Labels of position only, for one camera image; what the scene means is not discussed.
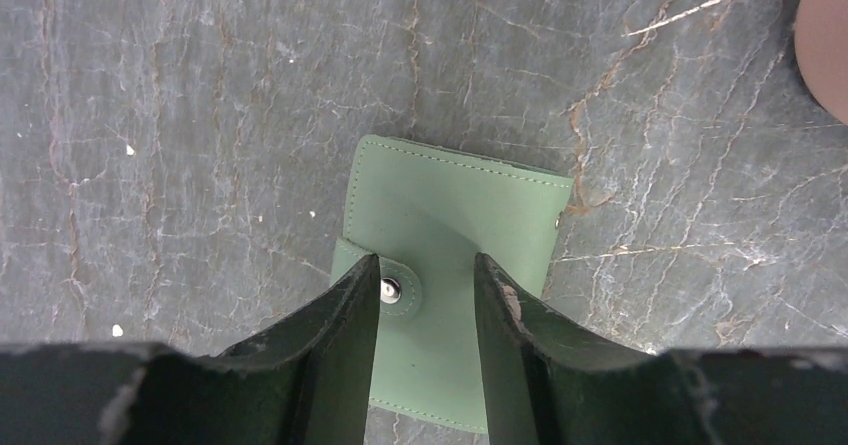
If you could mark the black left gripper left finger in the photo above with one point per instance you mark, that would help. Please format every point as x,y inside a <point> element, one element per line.
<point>303,380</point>

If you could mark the pink oval card tray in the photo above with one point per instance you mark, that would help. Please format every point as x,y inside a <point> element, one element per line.
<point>820,39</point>

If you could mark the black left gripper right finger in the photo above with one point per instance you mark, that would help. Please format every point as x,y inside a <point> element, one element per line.
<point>548,380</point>

